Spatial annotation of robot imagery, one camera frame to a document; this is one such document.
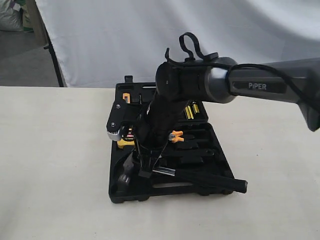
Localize claw hammer black grip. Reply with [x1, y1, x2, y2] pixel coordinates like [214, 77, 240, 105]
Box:
[117, 152, 248, 194]

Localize orange handled pliers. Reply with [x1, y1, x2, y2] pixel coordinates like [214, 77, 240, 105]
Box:
[168, 130, 185, 144]

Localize black camera cable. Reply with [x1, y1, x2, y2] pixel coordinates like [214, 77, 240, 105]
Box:
[164, 31, 318, 106]

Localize orange utility knife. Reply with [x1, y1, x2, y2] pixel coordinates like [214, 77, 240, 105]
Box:
[122, 92, 131, 104]

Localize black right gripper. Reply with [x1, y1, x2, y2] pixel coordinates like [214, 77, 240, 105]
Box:
[133, 109, 175, 178]

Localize black plastic tool case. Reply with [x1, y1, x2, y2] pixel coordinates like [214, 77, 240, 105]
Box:
[107, 74, 238, 205]

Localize adjustable wrench black handle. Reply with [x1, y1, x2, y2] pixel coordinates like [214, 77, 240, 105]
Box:
[159, 149, 215, 159]

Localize yellow black short screwdriver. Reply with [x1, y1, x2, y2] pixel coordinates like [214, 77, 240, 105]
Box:
[192, 101, 200, 114]

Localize black backdrop stand pole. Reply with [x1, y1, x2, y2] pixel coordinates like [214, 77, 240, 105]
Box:
[43, 27, 65, 88]

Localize yellow black long screwdriver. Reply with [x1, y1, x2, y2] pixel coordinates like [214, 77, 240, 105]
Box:
[184, 103, 194, 120]

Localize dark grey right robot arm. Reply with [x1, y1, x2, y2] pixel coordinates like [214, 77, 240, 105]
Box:
[133, 57, 320, 178]

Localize green printed bag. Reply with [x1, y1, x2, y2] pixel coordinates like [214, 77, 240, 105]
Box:
[21, 4, 34, 33]

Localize white backdrop cloth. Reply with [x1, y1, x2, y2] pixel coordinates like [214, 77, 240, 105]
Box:
[36, 0, 320, 88]

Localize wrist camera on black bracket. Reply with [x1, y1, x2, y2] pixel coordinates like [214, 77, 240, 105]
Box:
[106, 98, 141, 142]

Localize yellow tape measure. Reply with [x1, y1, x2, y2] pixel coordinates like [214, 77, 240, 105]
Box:
[117, 127, 135, 149]

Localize white sack bag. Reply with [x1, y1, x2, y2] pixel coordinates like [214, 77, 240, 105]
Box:
[0, 0, 23, 32]

